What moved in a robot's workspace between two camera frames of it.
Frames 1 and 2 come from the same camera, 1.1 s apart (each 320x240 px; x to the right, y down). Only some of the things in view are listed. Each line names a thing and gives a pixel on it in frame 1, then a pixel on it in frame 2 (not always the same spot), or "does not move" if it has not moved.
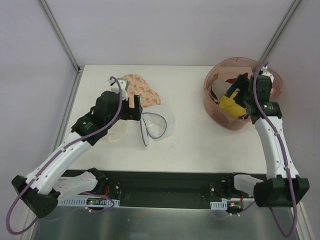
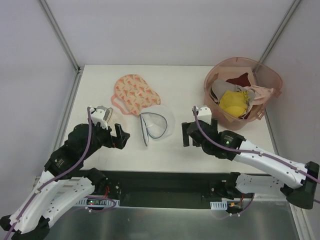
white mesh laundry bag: x=157 y=122 does not move
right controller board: x=227 y=205 does not move
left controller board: x=94 y=202 does not move
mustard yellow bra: x=229 y=104 does not move
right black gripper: x=241 y=90 to x=194 y=133
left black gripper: x=130 y=111 to x=115 y=137
